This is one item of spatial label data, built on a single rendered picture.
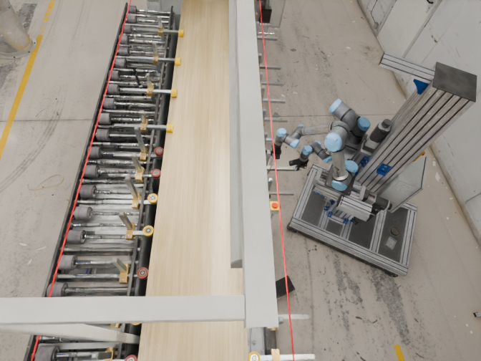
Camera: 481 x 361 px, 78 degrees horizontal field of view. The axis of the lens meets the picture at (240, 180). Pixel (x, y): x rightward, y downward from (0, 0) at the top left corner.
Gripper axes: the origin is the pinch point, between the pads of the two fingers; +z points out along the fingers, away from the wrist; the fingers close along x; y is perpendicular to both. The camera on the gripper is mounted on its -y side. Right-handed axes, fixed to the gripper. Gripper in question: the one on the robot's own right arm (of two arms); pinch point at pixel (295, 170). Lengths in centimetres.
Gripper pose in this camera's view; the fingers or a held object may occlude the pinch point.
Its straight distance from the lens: 285.0
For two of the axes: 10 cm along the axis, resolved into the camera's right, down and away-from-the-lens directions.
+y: 10.0, 0.2, 0.8
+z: -0.8, 4.9, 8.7
